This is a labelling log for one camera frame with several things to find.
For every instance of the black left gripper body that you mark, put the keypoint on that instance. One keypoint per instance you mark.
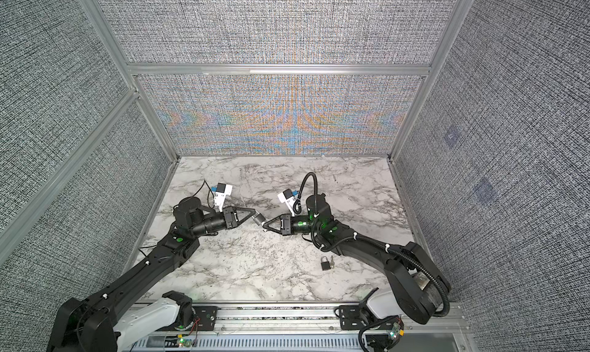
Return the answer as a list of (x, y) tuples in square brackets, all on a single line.
[(228, 218)]

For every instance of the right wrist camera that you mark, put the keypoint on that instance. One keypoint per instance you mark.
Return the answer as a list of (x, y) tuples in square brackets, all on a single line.
[(291, 200)]

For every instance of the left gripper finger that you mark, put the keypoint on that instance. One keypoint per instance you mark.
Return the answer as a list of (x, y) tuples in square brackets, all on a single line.
[(245, 211), (242, 220)]

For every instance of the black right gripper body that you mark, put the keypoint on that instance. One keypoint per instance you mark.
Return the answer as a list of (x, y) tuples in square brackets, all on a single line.
[(288, 224)]

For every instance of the black padlock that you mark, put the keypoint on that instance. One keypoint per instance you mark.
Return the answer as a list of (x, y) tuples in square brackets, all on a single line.
[(259, 219), (327, 263)]

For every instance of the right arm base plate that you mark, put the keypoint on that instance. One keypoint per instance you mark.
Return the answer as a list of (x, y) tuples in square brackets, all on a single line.
[(355, 317)]

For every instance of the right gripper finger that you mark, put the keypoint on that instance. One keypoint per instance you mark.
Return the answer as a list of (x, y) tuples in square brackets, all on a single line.
[(273, 231), (269, 223)]

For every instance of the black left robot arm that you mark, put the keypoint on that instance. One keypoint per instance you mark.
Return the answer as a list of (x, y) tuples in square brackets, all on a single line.
[(95, 323)]

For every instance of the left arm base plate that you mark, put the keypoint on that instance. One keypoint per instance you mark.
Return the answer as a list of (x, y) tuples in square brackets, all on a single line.
[(205, 318)]

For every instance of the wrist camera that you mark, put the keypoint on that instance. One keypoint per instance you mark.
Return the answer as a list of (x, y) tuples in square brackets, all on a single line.
[(291, 200), (221, 191)]

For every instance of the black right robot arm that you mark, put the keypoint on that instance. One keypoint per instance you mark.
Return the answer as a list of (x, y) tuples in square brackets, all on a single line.
[(417, 288)]

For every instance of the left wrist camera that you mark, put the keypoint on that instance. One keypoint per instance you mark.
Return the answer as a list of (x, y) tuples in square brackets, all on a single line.
[(221, 191)]

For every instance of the aluminium front rail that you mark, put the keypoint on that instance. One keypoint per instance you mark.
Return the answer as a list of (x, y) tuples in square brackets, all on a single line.
[(290, 326)]

